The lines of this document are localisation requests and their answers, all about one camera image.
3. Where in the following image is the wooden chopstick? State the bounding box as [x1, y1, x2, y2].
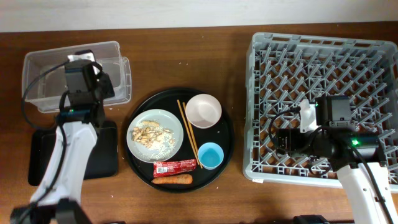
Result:
[177, 99, 200, 166]
[182, 102, 203, 169]

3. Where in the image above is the grey plate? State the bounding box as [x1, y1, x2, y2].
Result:
[126, 109, 184, 163]

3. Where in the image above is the red snack wrapper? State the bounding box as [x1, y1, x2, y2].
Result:
[153, 159, 197, 178]

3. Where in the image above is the orange carrot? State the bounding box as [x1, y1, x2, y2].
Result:
[152, 174, 193, 185]

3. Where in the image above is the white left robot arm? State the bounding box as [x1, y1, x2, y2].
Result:
[10, 59, 114, 223]

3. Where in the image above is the round black serving tray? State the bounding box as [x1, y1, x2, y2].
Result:
[123, 88, 234, 193]

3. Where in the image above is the pink bowl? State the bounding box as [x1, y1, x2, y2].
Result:
[185, 94, 222, 129]

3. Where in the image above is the clear plastic waste bin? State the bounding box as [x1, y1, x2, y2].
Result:
[22, 41, 132, 113]

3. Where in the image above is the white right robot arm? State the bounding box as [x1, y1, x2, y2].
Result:
[273, 126, 397, 223]

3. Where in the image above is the blue cup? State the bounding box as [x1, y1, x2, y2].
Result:
[198, 142, 224, 170]

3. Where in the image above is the black rectangular tray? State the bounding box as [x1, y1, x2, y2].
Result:
[28, 120, 118, 186]

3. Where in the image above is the grey dishwasher rack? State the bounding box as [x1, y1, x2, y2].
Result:
[243, 32, 397, 192]

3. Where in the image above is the peanut shells and rice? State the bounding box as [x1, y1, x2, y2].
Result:
[131, 120, 175, 160]

